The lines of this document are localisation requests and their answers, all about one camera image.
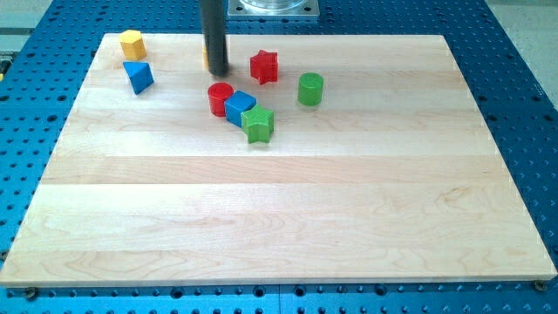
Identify green star block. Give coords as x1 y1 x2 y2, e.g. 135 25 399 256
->
241 105 275 143

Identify red star block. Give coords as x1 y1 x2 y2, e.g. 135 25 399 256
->
250 50 278 85

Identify yellow heart block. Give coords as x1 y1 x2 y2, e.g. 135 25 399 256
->
202 45 209 71

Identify blue cube block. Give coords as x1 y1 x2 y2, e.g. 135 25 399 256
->
224 91 257 127

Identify green cylinder block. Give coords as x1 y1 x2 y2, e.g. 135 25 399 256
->
297 72 323 106

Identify red cylinder block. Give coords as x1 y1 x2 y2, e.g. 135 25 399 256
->
208 82 235 117

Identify wooden board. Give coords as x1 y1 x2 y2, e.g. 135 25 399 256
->
1 33 556 287

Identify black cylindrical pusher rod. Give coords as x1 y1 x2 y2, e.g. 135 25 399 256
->
200 0 228 77

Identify blue triangle block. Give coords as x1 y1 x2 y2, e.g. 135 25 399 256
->
123 61 154 95

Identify yellow hexagon block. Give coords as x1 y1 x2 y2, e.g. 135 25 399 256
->
119 30 146 61

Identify blue perforated table plate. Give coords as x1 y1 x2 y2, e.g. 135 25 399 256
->
1 1 557 313

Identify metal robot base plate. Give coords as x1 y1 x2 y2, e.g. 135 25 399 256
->
227 0 320 20

